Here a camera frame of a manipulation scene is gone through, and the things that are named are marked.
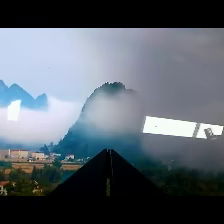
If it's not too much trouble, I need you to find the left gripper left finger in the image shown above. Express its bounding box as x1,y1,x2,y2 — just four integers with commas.
49,148,110,197

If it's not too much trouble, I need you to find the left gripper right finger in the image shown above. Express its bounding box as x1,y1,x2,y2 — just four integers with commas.
109,148,164,197

